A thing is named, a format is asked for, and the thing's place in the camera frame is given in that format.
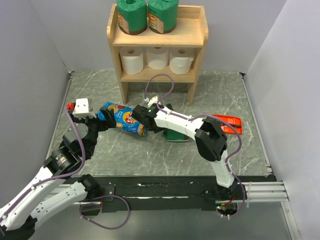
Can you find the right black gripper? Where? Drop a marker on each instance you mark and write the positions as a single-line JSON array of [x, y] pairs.
[[158, 130]]

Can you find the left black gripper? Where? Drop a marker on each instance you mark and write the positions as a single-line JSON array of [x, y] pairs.
[[109, 122]]

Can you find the green roll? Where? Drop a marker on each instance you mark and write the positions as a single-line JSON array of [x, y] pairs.
[[132, 16], [162, 15], [174, 136]]

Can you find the white paper roll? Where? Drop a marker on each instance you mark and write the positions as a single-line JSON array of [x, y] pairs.
[[131, 59], [157, 57], [181, 59]]

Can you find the green roll front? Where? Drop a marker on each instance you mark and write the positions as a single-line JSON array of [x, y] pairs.
[[132, 16]]

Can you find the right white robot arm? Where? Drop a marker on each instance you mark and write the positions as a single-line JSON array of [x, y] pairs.
[[209, 137]]

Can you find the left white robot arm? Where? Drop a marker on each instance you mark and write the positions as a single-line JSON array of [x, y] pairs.
[[31, 207]]

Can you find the blue Lays chip bag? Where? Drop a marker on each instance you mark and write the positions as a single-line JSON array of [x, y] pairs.
[[124, 119]]

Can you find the orange razor package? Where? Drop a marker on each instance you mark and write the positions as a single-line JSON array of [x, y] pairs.
[[235, 122]]

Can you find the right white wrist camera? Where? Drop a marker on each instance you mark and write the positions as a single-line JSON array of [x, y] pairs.
[[151, 101]]

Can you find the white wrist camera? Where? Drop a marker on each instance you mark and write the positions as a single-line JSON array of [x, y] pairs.
[[151, 101], [83, 109]]

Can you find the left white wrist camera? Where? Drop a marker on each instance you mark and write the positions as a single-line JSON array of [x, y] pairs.
[[83, 109]]

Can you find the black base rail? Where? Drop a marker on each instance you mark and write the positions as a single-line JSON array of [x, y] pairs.
[[139, 193]]

